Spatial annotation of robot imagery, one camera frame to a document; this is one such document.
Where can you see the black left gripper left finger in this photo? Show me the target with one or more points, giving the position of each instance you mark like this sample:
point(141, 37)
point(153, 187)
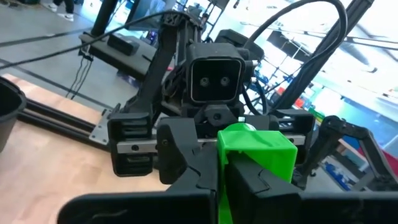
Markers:
point(155, 208)

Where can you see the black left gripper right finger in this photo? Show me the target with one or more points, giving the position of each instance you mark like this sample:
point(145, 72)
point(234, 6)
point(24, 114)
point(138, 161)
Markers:
point(280, 205)

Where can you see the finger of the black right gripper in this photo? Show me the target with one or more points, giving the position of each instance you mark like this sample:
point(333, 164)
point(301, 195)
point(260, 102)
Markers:
point(177, 149)

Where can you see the green studded toy brick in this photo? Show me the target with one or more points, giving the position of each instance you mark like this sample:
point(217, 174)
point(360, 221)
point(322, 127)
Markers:
point(264, 146)

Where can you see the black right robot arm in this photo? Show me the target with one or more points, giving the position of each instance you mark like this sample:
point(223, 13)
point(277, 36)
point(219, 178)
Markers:
point(161, 62)

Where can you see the grey desk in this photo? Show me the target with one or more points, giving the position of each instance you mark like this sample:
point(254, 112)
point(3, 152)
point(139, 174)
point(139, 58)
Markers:
point(130, 63)

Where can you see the black device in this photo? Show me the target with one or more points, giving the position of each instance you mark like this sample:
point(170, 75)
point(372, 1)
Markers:
point(339, 126)

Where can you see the small black box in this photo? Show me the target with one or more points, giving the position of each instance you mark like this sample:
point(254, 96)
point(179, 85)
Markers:
point(122, 43)

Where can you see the black plastic bucket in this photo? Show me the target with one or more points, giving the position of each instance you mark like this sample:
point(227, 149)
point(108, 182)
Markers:
point(9, 105)

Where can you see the person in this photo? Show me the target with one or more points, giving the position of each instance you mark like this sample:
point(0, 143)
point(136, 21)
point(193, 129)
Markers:
point(68, 6)

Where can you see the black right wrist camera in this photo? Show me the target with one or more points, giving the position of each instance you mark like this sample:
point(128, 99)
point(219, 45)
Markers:
point(214, 62)

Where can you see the black frame post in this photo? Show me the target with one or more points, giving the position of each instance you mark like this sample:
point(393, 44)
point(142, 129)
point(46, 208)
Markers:
point(104, 15)

